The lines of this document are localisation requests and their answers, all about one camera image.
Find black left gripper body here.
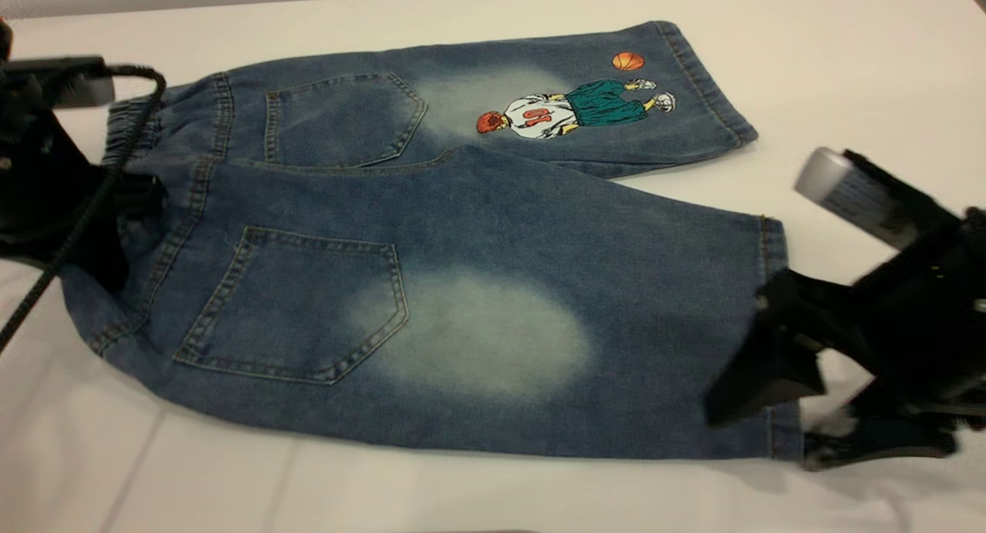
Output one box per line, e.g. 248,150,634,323
0,106,109,269

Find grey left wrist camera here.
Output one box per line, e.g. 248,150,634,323
0,55,116,109

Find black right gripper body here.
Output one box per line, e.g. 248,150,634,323
817,152,986,441

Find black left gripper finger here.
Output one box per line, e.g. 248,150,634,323
69,171,167,291

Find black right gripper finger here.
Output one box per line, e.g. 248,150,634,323
801,414,960,472
705,270,829,430

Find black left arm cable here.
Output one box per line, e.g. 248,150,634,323
0,63,169,353

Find blue denim shorts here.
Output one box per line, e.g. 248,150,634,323
58,21,806,461

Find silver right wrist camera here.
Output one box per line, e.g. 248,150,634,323
793,146,925,250

